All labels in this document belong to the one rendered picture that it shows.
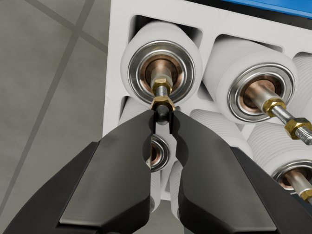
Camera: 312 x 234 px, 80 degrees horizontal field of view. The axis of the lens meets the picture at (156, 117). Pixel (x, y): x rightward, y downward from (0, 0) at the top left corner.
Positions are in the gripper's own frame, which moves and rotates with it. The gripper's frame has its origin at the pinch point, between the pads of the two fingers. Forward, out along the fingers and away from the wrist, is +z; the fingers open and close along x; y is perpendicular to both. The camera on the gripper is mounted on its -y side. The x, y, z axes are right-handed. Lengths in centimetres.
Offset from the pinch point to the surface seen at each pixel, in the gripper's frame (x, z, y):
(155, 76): -0.6, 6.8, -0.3
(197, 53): 3.7, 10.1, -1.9
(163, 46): 0.1, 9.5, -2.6
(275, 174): 17.8, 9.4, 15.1
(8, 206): -58, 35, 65
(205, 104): 7.7, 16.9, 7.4
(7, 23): -34.0, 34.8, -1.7
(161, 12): -0.2, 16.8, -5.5
